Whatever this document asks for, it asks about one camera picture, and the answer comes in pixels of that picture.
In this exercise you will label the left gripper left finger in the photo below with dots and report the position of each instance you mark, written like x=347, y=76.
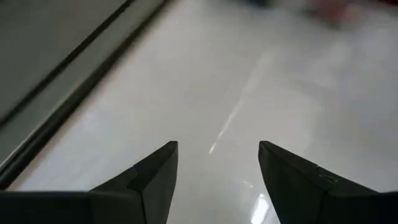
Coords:
x=140, y=193

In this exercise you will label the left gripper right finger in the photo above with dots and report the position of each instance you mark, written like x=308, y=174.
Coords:
x=304, y=193

